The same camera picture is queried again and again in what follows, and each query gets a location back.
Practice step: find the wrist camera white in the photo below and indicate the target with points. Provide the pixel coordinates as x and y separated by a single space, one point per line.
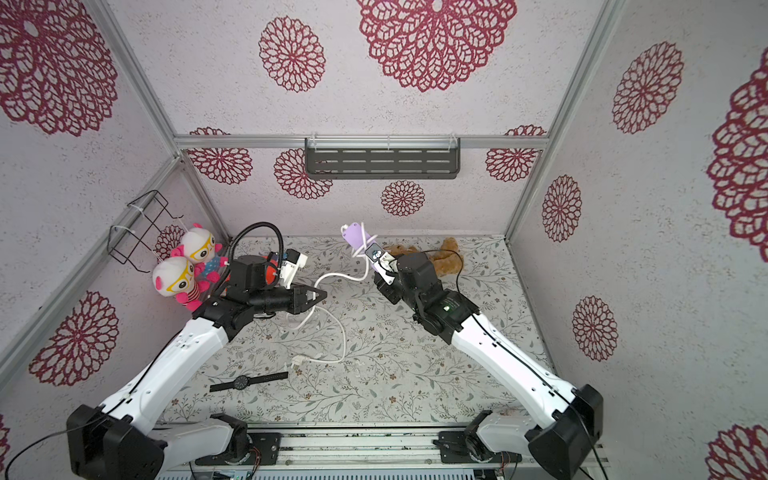
292 262
380 261

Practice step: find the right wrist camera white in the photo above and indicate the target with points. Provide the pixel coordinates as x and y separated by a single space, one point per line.
380 261

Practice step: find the lower white pink doll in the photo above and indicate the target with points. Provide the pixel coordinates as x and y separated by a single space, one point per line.
176 277

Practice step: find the upper white pink doll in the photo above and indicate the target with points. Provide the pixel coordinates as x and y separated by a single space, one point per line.
199 246

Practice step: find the brown plush toy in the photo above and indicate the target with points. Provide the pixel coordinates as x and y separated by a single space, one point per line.
446 259

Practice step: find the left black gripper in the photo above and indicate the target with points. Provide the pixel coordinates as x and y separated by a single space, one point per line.
299 302

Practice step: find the black wrist watch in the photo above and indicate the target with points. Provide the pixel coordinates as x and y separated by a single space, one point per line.
243 381

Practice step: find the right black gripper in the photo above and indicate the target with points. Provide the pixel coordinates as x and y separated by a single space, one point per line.
390 285

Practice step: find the orange clownfish plush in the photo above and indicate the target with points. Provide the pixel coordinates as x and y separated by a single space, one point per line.
271 270

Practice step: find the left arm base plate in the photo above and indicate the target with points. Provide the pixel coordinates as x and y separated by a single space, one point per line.
262 449

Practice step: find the dark grey wall shelf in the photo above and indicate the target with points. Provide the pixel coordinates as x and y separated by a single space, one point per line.
388 158

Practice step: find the white pink doll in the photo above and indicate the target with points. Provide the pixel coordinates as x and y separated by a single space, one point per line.
176 277
199 246

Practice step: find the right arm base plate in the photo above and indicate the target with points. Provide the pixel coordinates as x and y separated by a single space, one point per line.
455 448

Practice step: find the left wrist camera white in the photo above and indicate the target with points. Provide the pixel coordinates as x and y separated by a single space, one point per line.
292 262

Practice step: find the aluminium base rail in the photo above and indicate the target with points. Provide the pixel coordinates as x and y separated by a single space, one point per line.
359 453

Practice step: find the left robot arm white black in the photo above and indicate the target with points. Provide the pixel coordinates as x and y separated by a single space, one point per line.
118 439

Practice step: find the black wire basket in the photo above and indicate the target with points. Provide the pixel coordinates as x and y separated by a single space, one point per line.
150 235

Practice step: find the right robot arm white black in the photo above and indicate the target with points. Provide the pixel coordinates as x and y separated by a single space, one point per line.
567 422

